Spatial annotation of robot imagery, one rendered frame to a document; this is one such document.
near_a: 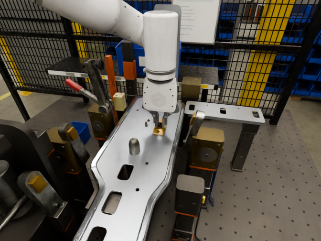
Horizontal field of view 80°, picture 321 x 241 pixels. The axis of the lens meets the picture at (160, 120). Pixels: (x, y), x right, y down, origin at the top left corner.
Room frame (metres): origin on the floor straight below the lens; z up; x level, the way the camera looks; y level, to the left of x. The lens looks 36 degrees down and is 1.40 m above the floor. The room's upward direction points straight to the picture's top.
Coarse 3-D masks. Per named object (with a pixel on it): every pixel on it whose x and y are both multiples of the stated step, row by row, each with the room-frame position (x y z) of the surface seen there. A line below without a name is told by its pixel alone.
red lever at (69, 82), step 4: (68, 80) 0.58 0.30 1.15; (72, 80) 0.58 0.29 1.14; (68, 84) 0.57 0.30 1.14; (72, 84) 0.57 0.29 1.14; (76, 84) 0.58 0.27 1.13; (76, 88) 0.57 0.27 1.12; (80, 88) 0.57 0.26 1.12; (80, 92) 0.57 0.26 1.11; (84, 92) 0.56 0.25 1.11; (88, 92) 0.57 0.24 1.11; (88, 96) 0.56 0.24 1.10; (92, 96) 0.56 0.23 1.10; (92, 100) 0.56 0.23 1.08; (96, 100) 0.55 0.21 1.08
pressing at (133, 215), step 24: (120, 120) 0.55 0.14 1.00; (144, 120) 0.56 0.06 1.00; (168, 120) 0.56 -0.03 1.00; (120, 144) 0.43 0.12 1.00; (144, 144) 0.43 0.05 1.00; (168, 144) 0.43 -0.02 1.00; (96, 168) 0.34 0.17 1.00; (120, 168) 0.34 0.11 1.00; (144, 168) 0.34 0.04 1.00; (168, 168) 0.34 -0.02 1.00; (120, 192) 0.27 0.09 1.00; (144, 192) 0.27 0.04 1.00; (96, 216) 0.21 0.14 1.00; (120, 216) 0.21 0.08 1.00; (144, 216) 0.21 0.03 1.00; (72, 240) 0.16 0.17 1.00; (120, 240) 0.16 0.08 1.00; (144, 240) 0.17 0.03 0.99
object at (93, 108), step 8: (96, 104) 0.59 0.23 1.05; (88, 112) 0.54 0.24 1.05; (96, 112) 0.53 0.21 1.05; (112, 112) 0.57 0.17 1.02; (96, 120) 0.53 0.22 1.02; (104, 120) 0.53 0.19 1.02; (112, 120) 0.56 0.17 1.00; (96, 128) 0.54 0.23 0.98; (104, 128) 0.53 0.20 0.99; (112, 128) 0.55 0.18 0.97; (96, 136) 0.54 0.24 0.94; (104, 136) 0.53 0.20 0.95
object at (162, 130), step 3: (159, 120) 0.55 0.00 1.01; (159, 123) 0.52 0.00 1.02; (159, 126) 0.51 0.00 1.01; (165, 126) 0.51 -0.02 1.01; (153, 129) 0.50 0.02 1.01; (156, 129) 0.50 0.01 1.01; (159, 129) 0.50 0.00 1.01; (162, 129) 0.50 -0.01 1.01; (153, 132) 0.48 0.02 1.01; (156, 132) 0.48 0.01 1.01; (159, 132) 0.48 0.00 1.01; (162, 132) 0.48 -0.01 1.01
